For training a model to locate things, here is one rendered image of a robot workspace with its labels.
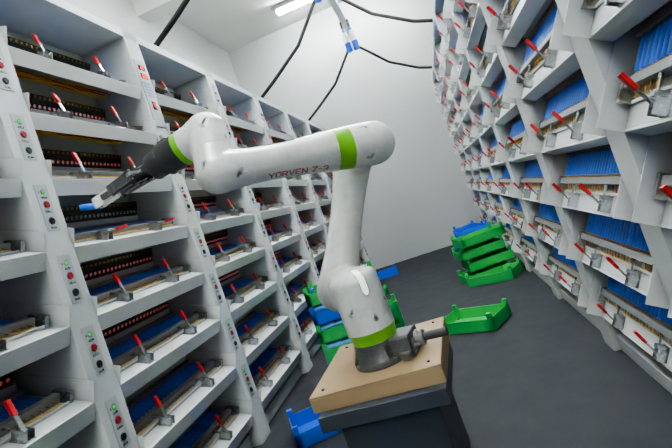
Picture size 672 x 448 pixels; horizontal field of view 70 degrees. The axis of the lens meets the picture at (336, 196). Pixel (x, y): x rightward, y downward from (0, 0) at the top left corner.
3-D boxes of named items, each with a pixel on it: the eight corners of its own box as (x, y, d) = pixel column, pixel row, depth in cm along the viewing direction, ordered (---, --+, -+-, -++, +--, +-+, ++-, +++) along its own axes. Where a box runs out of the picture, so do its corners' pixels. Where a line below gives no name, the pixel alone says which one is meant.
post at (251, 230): (313, 365, 260) (211, 72, 266) (308, 372, 251) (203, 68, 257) (279, 375, 264) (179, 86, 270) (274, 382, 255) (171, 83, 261)
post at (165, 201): (271, 431, 192) (135, 35, 198) (262, 444, 183) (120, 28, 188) (226, 443, 196) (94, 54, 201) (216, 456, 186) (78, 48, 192)
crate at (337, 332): (388, 310, 217) (382, 293, 217) (390, 321, 196) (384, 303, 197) (324, 332, 218) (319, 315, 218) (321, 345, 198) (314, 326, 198)
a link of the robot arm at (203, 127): (230, 116, 133) (205, 96, 123) (242, 151, 127) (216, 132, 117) (190, 143, 136) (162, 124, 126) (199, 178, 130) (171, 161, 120)
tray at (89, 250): (188, 237, 186) (188, 212, 185) (74, 264, 126) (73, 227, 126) (140, 236, 190) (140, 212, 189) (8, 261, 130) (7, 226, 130)
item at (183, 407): (236, 378, 184) (236, 342, 183) (143, 472, 124) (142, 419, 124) (187, 374, 188) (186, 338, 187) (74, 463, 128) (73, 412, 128)
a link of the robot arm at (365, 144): (388, 164, 142) (378, 124, 143) (407, 155, 130) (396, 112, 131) (330, 176, 136) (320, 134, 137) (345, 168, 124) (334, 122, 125)
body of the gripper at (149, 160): (166, 149, 134) (140, 166, 136) (148, 147, 126) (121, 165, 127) (178, 173, 133) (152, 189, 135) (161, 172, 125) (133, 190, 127)
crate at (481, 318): (512, 313, 231) (506, 297, 231) (494, 330, 216) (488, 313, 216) (458, 319, 251) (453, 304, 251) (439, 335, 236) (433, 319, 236)
